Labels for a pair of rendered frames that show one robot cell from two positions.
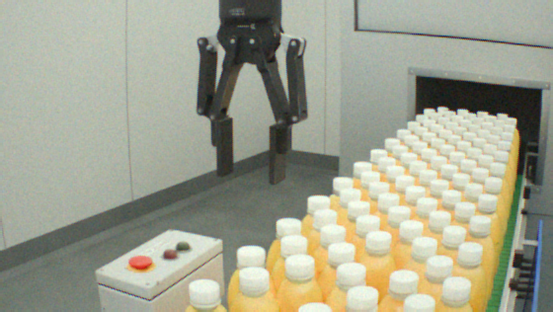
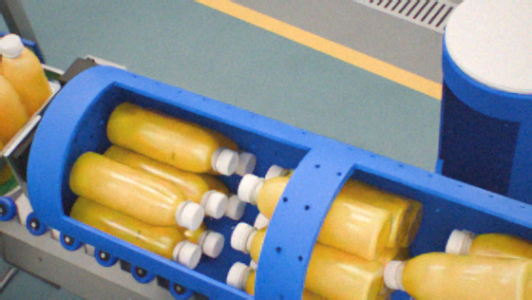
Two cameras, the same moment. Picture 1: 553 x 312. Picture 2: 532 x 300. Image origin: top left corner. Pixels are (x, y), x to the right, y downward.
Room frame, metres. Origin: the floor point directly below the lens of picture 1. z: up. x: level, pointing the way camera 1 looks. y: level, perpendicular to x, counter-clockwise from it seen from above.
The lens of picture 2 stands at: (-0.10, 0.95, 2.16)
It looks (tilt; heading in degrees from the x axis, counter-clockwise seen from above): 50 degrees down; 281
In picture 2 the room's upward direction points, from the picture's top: 10 degrees counter-clockwise
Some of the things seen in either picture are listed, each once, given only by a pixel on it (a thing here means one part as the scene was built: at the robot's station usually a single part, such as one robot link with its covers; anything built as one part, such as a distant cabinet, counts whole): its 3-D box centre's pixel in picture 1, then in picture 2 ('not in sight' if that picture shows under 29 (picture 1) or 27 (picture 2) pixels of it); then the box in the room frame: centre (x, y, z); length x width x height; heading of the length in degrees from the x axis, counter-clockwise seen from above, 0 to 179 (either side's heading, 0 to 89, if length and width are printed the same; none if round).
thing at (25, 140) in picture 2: not in sight; (36, 159); (0.50, 0.00, 0.99); 0.10 x 0.02 x 0.12; 65
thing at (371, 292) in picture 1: (362, 298); not in sight; (0.66, -0.11, 1.11); 0.04 x 0.04 x 0.02
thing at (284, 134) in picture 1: (291, 132); not in sight; (0.70, -0.02, 1.31); 0.03 x 0.01 x 0.05; 65
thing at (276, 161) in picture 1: (277, 153); not in sight; (0.71, 0.00, 1.28); 0.03 x 0.01 x 0.07; 155
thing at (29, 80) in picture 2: not in sight; (28, 84); (0.56, -0.18, 1.00); 0.07 x 0.07 x 0.20
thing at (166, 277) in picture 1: (163, 283); not in sight; (0.81, 0.17, 1.05); 0.20 x 0.10 x 0.10; 155
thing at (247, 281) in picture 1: (254, 278); not in sight; (0.73, 0.03, 1.11); 0.04 x 0.04 x 0.02
